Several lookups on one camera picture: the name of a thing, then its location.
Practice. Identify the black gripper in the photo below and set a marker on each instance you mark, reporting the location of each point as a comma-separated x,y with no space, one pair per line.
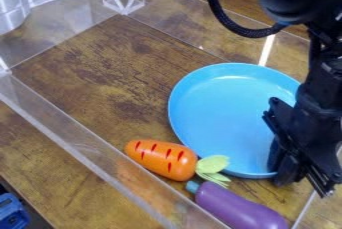
308,135

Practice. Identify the blue round plastic tray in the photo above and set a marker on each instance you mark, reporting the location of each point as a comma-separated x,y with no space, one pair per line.
215,108

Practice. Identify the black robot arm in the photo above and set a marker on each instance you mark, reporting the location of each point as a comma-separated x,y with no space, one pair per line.
321,16

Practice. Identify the purple toy eggplant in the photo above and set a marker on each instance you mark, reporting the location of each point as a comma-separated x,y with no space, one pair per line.
234,210

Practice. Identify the orange toy carrot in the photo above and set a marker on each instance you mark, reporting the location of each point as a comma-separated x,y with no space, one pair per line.
175,161

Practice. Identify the blue plastic object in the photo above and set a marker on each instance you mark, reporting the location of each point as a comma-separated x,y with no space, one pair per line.
14,215

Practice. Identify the clear acrylic enclosure wall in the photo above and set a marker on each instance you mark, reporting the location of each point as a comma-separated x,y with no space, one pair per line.
87,72

